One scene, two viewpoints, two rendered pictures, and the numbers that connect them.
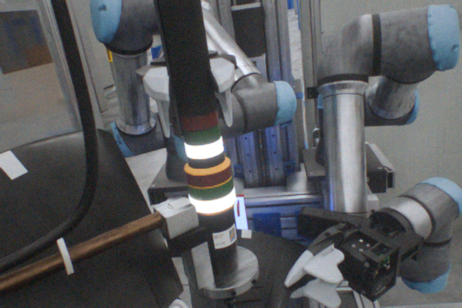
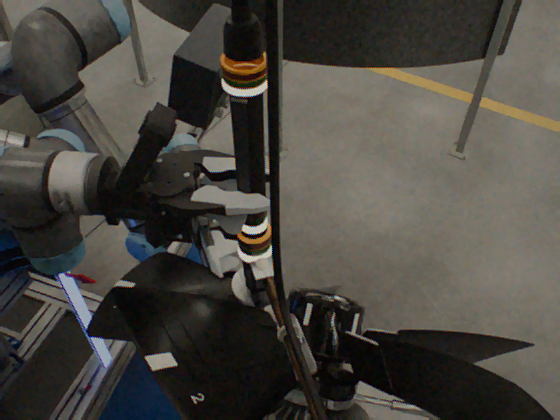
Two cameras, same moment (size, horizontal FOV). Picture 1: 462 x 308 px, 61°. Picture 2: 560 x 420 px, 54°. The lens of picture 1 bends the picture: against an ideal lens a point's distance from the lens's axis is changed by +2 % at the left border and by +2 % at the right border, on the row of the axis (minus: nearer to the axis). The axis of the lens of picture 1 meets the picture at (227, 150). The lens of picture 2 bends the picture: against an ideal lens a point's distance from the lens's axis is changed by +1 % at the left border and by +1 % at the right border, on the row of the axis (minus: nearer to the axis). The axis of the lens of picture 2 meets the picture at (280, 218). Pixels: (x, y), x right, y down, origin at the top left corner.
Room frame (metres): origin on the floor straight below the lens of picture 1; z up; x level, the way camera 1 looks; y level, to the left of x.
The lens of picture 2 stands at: (0.20, 0.45, 1.92)
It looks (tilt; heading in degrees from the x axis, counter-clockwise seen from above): 48 degrees down; 282
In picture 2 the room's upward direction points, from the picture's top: straight up
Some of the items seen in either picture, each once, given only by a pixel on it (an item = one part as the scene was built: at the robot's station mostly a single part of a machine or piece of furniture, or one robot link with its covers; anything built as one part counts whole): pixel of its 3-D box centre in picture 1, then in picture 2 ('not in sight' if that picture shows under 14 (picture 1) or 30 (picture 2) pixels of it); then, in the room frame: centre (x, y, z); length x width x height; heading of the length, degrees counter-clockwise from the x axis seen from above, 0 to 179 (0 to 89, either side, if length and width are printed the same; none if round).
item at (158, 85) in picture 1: (164, 106); (233, 215); (0.34, 0.05, 1.46); 0.09 x 0.03 x 0.06; 177
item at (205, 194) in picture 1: (210, 183); (254, 240); (0.33, 0.02, 1.39); 0.04 x 0.04 x 0.01
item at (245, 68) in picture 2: not in sight; (244, 72); (0.33, 0.02, 1.63); 0.04 x 0.04 x 0.03
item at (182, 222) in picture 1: (210, 238); (258, 272); (0.33, 0.03, 1.33); 0.09 x 0.07 x 0.10; 120
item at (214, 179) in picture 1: (207, 170); (254, 233); (0.33, 0.02, 1.40); 0.04 x 0.04 x 0.01
